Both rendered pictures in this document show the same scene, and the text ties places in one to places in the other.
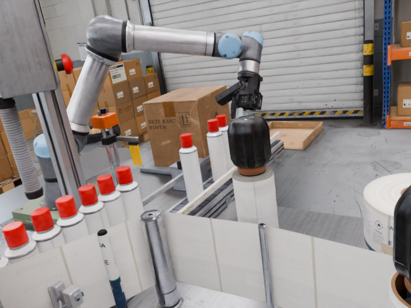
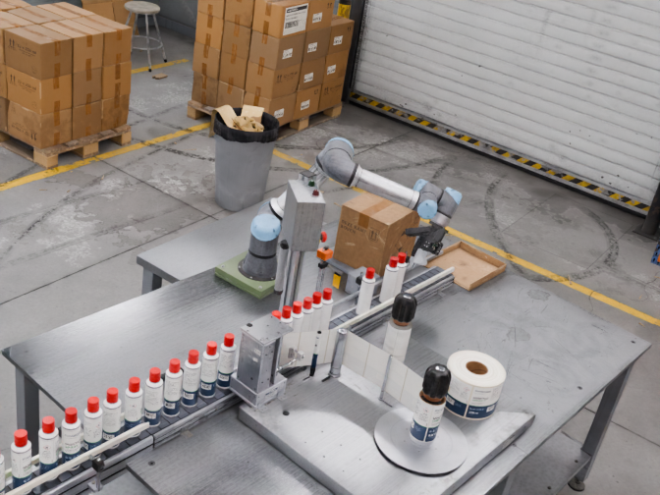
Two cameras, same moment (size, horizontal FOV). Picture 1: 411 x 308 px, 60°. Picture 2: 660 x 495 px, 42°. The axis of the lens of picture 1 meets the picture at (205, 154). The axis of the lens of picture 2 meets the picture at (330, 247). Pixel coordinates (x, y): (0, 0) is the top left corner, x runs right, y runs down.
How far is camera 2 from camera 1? 232 cm
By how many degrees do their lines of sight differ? 11
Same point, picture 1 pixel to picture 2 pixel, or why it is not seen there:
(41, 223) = (287, 314)
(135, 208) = (326, 314)
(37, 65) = (311, 240)
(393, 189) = (466, 358)
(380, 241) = not seen: hidden behind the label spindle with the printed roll
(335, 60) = (640, 116)
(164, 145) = (348, 246)
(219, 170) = (386, 295)
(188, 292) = (345, 371)
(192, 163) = (368, 290)
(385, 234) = not seen: hidden behind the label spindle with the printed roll
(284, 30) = (581, 36)
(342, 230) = not seen: hidden behind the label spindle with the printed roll
